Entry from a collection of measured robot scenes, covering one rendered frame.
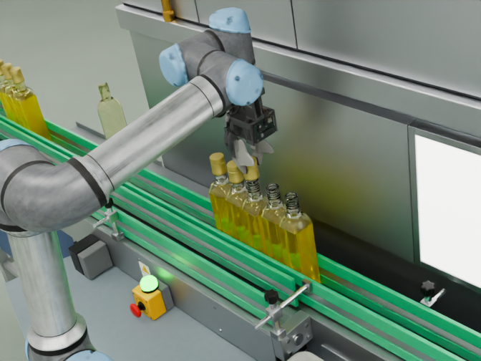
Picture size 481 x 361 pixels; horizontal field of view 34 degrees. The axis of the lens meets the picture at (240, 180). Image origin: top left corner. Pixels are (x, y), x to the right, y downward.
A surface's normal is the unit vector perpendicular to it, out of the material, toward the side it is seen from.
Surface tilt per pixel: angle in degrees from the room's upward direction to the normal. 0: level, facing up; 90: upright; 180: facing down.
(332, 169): 90
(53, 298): 91
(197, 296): 90
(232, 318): 90
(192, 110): 67
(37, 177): 17
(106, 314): 0
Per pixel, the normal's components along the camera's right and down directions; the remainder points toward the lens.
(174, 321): -0.16, -0.82
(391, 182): -0.72, 0.47
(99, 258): 0.68, 0.31
